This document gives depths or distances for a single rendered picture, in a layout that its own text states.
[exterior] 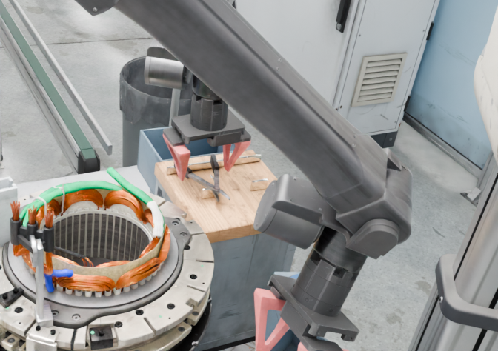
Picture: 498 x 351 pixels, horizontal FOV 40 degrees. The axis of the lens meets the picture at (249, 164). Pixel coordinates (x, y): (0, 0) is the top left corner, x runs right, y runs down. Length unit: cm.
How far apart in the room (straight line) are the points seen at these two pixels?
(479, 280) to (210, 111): 46
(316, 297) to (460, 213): 259
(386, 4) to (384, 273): 117
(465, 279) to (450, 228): 231
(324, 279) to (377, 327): 183
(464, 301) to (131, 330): 40
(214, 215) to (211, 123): 15
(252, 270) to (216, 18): 67
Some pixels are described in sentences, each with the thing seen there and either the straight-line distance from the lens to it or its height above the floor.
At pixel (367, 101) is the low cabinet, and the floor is 31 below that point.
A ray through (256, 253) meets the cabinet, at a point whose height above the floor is 100.
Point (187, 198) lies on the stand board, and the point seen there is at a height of 106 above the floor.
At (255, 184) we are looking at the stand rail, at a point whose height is 108.
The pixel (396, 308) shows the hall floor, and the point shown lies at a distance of 266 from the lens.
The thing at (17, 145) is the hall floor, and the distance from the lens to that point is 322.
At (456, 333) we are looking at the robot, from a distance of 91.
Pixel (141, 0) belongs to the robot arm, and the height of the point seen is 153.
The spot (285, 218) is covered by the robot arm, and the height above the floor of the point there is 130.
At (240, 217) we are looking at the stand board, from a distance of 109.
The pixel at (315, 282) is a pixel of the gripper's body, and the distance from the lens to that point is 74.
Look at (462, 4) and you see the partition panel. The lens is 342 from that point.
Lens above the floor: 172
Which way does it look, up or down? 32 degrees down
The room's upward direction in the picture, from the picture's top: 11 degrees clockwise
